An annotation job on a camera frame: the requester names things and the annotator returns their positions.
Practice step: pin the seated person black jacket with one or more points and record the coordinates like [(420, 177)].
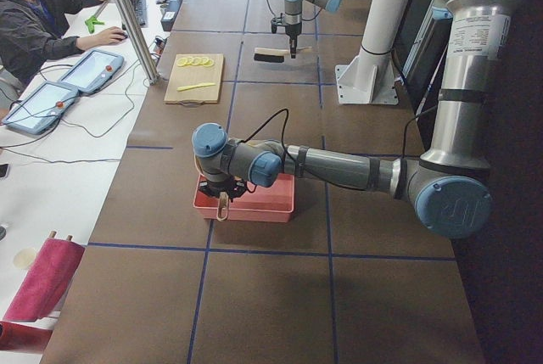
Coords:
[(33, 32)]

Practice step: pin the operator hand on mouse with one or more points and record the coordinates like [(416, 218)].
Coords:
[(112, 35)]

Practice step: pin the far teach pendant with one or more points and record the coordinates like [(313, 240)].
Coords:
[(91, 72)]

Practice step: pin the beige hand brush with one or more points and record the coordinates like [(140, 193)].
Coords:
[(272, 55)]

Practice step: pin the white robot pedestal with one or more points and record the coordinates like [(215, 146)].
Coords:
[(369, 78)]

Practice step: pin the lemon slice one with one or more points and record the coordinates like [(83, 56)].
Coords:
[(180, 62)]

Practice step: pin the aluminium frame post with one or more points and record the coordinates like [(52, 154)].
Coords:
[(137, 39)]

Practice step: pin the pink plastic bin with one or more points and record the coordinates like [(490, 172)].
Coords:
[(273, 204)]

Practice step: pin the yellow plastic knife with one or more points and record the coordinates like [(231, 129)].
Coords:
[(195, 86)]

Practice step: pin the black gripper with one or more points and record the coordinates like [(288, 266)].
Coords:
[(292, 30), (220, 187)]

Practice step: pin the black power box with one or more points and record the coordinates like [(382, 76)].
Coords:
[(170, 12)]

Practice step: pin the black keyboard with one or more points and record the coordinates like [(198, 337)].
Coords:
[(139, 8)]

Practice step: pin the teach pendant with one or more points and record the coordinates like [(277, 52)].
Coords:
[(91, 72), (45, 105)]

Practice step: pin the wooden cutting board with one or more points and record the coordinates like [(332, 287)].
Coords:
[(189, 75)]

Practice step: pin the near teach pendant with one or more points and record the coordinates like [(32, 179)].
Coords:
[(45, 105)]

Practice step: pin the pink rolled cloth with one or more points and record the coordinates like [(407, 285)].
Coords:
[(46, 281)]

